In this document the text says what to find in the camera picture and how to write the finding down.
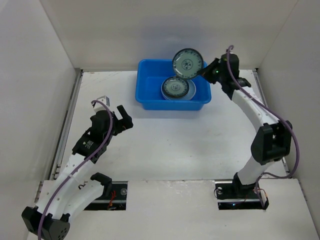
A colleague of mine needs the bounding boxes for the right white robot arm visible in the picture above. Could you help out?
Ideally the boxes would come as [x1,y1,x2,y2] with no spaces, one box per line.
[197,53,292,198]

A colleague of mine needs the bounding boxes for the light blue plastic plate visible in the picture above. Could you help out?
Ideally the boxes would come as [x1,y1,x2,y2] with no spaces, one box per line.
[161,79,196,101]

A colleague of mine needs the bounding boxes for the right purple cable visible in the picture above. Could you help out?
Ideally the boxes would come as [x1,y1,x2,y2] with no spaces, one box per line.
[226,44,300,208]

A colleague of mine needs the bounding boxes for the blue white plate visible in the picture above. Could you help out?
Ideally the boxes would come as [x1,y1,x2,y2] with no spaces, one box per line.
[161,76,190,99]
[172,48,204,80]

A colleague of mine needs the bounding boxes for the right aluminium rail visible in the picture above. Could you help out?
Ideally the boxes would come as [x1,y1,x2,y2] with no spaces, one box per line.
[252,69,290,176]

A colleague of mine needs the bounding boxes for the purple cable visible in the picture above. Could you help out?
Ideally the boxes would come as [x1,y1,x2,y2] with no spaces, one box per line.
[37,99,114,240]
[226,44,300,208]

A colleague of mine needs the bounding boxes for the blue plastic bin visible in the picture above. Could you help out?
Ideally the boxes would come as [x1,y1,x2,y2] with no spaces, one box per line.
[135,59,212,111]

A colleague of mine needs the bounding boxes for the aluminium rail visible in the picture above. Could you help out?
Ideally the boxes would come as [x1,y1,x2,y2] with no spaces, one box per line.
[252,69,290,176]
[45,68,84,180]

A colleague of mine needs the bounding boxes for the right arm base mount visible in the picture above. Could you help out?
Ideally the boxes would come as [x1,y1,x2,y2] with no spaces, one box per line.
[213,180,270,210]

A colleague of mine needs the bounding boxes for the left aluminium rail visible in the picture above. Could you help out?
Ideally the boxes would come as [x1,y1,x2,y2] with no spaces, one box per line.
[45,68,84,180]

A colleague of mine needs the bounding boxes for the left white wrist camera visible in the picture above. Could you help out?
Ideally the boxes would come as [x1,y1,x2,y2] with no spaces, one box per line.
[91,95,110,113]

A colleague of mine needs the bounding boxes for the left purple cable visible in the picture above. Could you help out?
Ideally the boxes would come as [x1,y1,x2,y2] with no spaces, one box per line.
[37,99,114,240]

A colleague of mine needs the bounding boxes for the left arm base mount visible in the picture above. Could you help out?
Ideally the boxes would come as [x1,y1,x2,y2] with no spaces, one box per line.
[84,181,128,211]

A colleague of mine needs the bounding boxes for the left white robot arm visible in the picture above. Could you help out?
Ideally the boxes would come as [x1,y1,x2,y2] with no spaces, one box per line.
[21,100,134,240]

